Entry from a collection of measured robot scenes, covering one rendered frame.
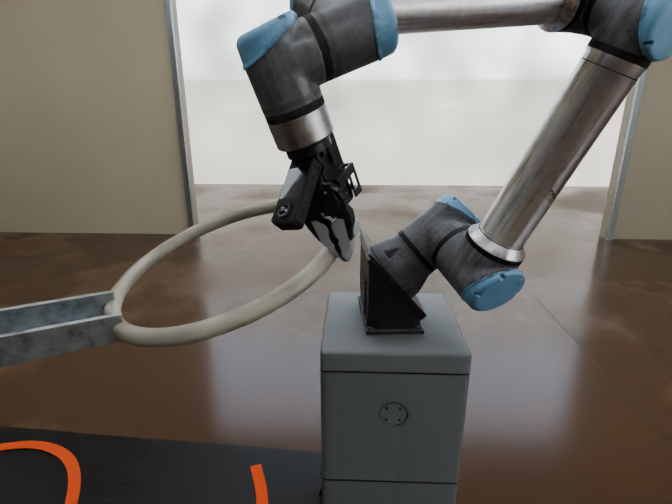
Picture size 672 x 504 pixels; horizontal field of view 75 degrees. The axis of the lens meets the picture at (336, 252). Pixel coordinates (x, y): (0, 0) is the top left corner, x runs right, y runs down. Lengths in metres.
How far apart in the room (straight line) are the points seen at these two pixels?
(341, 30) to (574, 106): 0.53
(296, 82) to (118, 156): 5.13
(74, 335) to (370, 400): 0.75
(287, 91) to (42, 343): 0.54
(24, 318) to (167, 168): 4.63
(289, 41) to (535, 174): 0.61
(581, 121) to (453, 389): 0.71
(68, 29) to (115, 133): 1.11
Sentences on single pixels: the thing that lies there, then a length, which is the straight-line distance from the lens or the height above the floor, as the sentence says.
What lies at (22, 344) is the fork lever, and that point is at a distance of 0.83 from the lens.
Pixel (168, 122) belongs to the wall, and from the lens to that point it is 5.41.
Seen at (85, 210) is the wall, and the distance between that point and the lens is 6.05.
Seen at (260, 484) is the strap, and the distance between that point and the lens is 2.01.
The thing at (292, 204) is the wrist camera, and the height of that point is 1.32.
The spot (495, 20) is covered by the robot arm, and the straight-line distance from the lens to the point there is 0.95.
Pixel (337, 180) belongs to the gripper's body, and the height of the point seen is 1.35.
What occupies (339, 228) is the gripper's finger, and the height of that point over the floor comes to 1.27.
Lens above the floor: 1.46
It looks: 18 degrees down
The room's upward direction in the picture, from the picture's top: straight up
